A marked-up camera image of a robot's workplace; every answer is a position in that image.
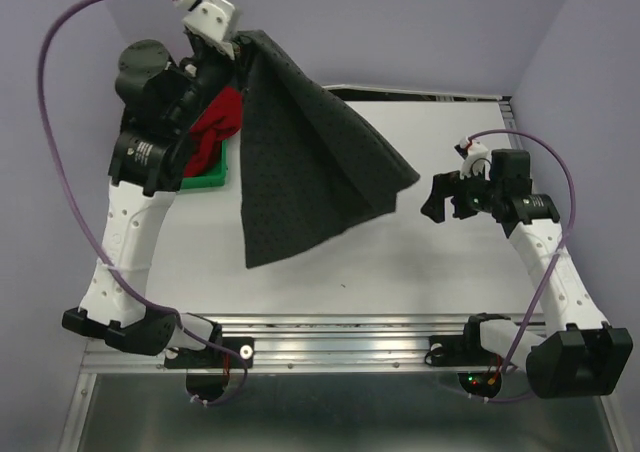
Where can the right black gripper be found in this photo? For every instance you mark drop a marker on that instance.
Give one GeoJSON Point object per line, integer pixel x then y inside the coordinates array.
{"type": "Point", "coordinates": [447, 185]}

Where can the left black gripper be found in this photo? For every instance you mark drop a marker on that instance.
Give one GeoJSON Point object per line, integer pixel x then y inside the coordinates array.
{"type": "Point", "coordinates": [235, 64]}

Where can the dark grey dotted skirt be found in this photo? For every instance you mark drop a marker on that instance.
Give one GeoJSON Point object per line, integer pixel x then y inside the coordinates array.
{"type": "Point", "coordinates": [311, 166]}

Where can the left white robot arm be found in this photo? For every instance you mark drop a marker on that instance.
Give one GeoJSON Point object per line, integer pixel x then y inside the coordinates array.
{"type": "Point", "coordinates": [163, 99]}

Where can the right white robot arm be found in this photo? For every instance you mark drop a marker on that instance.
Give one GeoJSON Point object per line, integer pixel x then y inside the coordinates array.
{"type": "Point", "coordinates": [580, 353]}

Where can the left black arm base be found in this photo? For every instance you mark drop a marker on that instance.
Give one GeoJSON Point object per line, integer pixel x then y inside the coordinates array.
{"type": "Point", "coordinates": [210, 359]}

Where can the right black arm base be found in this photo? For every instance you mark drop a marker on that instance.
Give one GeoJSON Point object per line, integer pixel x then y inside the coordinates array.
{"type": "Point", "coordinates": [456, 351]}

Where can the red skirt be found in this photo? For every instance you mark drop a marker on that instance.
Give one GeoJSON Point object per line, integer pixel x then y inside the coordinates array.
{"type": "Point", "coordinates": [220, 121]}

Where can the green plastic bin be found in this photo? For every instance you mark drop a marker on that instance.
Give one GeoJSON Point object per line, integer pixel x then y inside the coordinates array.
{"type": "Point", "coordinates": [212, 174]}

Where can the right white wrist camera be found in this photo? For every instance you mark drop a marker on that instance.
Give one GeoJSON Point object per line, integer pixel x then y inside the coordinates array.
{"type": "Point", "coordinates": [475, 158]}

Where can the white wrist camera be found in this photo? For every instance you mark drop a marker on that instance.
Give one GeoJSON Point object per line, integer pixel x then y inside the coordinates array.
{"type": "Point", "coordinates": [475, 158]}
{"type": "Point", "coordinates": [214, 21]}

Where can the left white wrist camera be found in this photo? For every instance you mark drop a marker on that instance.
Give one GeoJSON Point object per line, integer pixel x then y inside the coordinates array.
{"type": "Point", "coordinates": [214, 21]}

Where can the white back wall trim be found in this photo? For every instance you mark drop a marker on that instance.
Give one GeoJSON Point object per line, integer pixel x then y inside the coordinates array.
{"type": "Point", "coordinates": [363, 93]}

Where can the aluminium rail frame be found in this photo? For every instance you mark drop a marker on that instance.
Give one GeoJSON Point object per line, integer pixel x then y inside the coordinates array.
{"type": "Point", "coordinates": [325, 383]}

